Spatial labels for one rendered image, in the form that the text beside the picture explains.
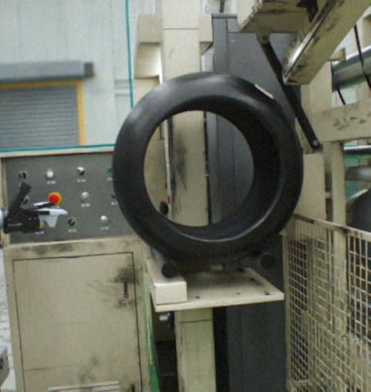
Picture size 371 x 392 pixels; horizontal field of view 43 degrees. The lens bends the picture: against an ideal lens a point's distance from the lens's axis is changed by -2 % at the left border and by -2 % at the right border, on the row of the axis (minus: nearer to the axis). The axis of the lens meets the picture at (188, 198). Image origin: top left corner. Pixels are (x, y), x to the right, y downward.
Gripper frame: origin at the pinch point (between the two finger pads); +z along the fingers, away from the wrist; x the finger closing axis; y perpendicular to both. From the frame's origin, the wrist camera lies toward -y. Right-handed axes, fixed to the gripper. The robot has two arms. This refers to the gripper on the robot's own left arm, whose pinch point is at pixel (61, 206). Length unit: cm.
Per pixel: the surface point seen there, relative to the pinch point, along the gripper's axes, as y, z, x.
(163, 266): 9, 14, 49
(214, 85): -40, 30, 48
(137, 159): -20.2, 9.2, 42.8
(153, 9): -244, 438, -820
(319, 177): -11, 80, 40
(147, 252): 15.2, 24.7, 16.7
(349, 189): 147, 821, -571
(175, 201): -1.5, 35.5, 16.3
